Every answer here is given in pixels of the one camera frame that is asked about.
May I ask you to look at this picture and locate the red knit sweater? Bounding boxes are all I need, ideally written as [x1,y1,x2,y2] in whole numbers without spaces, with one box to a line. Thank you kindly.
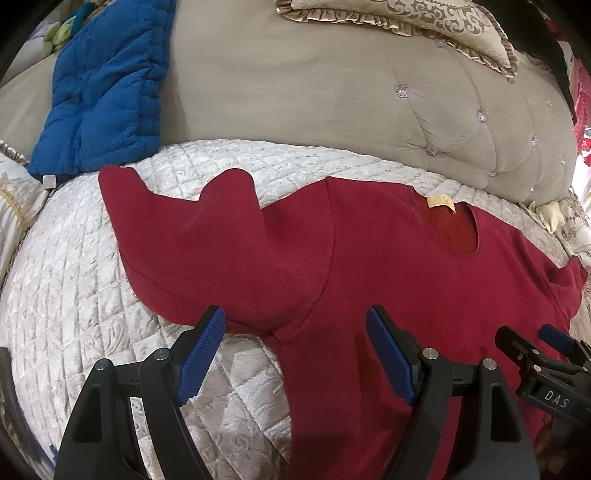
[98,166,587,479]

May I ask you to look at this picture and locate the person's right hand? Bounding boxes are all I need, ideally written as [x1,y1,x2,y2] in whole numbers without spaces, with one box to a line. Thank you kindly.
[534,414,569,474]

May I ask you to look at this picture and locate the cream crumpled cloth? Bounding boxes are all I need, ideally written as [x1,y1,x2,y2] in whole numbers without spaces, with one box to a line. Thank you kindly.
[521,189,590,264]

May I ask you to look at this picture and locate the cream floral side pillow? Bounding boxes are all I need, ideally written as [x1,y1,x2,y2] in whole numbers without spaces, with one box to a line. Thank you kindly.
[0,153,48,280]

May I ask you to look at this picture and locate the gold patterned ruffled pillow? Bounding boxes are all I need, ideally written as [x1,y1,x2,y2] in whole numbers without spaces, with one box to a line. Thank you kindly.
[274,0,519,78]

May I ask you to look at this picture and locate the blue quilted cushion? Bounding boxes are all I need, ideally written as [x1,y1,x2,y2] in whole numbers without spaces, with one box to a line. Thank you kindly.
[28,0,177,182]

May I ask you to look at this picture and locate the beige tufted headboard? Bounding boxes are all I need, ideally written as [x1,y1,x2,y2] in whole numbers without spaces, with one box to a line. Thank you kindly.
[1,1,577,204]

